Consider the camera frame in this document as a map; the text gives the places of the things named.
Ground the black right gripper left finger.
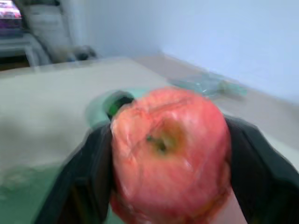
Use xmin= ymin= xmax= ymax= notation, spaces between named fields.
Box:
xmin=34 ymin=123 xmax=115 ymax=224

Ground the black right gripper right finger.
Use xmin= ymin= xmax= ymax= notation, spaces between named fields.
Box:
xmin=224 ymin=116 xmax=299 ymax=224

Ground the red apple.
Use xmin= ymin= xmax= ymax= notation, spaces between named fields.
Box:
xmin=109 ymin=86 xmax=232 ymax=224

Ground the dark green vegetable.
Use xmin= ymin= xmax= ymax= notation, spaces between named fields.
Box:
xmin=103 ymin=91 xmax=135 ymax=120

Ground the clear plastic bag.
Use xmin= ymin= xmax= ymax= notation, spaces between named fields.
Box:
xmin=169 ymin=72 xmax=248 ymax=98

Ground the white side table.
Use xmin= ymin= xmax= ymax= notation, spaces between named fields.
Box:
xmin=0 ymin=32 xmax=38 ymax=67

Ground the white chair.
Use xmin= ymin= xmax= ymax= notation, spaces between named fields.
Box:
xmin=22 ymin=0 xmax=98 ymax=65

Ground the colourful box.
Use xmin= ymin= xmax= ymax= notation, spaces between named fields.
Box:
xmin=0 ymin=0 xmax=23 ymax=35

